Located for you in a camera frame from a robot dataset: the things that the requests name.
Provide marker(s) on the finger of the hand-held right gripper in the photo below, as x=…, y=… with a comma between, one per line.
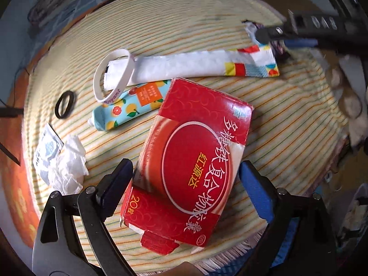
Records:
x=300, y=43
x=271, y=33

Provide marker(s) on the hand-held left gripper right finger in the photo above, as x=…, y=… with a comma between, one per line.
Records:
x=256, y=189

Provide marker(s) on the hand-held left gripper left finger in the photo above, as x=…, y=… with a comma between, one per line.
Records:
x=115, y=185

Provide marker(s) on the dark snack wrapper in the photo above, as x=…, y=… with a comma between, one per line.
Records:
x=279, y=51

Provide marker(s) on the white tissue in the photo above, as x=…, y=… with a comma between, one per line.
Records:
x=69, y=166

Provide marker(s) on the red medicine box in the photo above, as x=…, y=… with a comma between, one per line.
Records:
x=195, y=155

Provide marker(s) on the fruit-printed cream tube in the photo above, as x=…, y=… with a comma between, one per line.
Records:
x=126, y=110

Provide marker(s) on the small white sachet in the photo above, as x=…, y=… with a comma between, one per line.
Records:
x=47, y=149

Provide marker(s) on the white colourful-printed packaging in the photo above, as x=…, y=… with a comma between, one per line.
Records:
x=178, y=66

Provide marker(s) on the white silicone wristband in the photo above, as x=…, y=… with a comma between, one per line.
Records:
x=127, y=77

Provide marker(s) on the striped yellow mat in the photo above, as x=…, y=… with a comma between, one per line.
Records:
x=201, y=26

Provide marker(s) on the black tripod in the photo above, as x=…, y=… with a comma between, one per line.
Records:
x=8, y=111

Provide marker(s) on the blue patterned bed sheet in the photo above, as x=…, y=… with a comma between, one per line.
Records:
x=95, y=3

